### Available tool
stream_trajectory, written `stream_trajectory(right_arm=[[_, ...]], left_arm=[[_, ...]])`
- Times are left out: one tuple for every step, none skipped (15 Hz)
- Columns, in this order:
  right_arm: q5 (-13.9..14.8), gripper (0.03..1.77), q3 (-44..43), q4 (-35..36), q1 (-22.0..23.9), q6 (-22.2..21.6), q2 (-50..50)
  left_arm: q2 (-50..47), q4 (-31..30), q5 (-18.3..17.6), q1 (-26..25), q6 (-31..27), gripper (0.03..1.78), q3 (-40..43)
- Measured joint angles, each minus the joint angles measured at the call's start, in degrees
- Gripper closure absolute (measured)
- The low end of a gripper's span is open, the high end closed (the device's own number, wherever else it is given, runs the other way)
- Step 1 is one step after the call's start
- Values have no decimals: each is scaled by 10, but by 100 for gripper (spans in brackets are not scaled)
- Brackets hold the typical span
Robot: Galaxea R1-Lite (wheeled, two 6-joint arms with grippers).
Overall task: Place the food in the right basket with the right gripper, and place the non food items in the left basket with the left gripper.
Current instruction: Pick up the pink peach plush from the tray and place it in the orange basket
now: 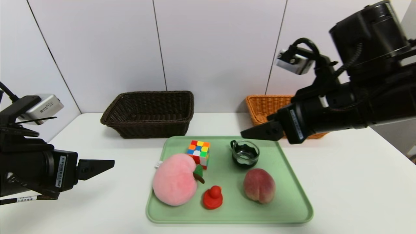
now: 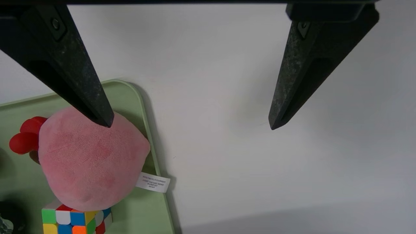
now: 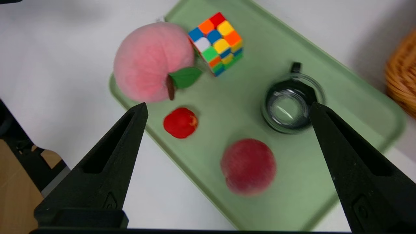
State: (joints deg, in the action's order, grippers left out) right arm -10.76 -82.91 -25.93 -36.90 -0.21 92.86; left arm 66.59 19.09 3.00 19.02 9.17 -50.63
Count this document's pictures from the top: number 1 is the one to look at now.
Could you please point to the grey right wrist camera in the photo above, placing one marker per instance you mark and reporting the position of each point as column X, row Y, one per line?
column 294, row 61

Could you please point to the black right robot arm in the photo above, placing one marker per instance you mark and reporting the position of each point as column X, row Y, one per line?
column 373, row 65

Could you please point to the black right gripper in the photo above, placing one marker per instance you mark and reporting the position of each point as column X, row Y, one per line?
column 295, row 124

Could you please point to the realistic pink peach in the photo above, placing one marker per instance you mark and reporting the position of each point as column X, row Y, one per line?
column 259, row 186

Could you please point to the dark brown wicker basket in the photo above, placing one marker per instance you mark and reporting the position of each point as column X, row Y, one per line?
column 146, row 128

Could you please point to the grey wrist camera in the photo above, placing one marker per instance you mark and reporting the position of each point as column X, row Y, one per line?
column 44, row 107
column 294, row 61

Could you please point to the pink plush peach toy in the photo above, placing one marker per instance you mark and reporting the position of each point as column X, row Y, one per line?
column 174, row 180

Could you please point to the orange wicker basket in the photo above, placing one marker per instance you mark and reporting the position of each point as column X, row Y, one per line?
column 263, row 107

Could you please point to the light green plastic tray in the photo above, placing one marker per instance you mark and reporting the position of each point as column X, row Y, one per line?
column 227, row 195

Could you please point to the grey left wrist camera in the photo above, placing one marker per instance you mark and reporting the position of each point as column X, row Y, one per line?
column 44, row 107

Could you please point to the multicoloured puzzle cube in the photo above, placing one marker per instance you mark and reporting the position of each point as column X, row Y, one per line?
column 199, row 151

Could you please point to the red rubber duck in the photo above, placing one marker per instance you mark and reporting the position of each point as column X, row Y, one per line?
column 213, row 198

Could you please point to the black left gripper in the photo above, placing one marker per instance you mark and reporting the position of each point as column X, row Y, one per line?
column 65, row 171

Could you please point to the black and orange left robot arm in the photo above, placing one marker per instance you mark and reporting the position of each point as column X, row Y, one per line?
column 22, row 165

